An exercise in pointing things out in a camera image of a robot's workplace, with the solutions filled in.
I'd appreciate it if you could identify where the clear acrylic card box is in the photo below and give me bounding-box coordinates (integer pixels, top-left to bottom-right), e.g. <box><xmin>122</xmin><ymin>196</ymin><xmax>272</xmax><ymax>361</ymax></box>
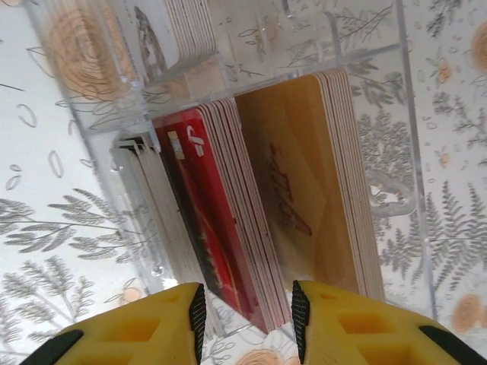
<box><xmin>22</xmin><ymin>0</ymin><xmax>439</xmax><ymax>338</ymax></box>

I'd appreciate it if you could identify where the black card stack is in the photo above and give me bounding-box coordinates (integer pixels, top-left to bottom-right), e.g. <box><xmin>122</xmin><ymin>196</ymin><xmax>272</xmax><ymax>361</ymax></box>
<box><xmin>110</xmin><ymin>136</ymin><xmax>229</xmax><ymax>340</ymax></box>

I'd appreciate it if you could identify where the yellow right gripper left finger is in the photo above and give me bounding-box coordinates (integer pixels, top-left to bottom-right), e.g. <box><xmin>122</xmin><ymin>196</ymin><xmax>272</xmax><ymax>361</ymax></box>
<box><xmin>17</xmin><ymin>281</ymin><xmax>208</xmax><ymax>365</ymax></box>

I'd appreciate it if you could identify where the cream card stack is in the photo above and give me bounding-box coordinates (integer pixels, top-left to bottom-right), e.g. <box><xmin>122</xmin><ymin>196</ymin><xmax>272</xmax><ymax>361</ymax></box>
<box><xmin>166</xmin><ymin>0</ymin><xmax>221</xmax><ymax>64</ymax></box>

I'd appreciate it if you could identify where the red card stack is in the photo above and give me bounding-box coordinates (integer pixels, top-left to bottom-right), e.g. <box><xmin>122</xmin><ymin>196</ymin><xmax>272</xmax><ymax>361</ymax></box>
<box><xmin>151</xmin><ymin>97</ymin><xmax>293</xmax><ymax>336</ymax></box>

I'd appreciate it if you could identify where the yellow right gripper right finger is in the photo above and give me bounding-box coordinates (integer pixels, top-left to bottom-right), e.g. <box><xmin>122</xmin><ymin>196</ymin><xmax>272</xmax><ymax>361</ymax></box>
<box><xmin>291</xmin><ymin>280</ymin><xmax>487</xmax><ymax>365</ymax></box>

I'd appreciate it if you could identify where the gold card stack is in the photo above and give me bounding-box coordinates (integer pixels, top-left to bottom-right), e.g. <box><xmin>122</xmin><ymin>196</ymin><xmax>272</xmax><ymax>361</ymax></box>
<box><xmin>233</xmin><ymin>67</ymin><xmax>386</xmax><ymax>306</ymax></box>

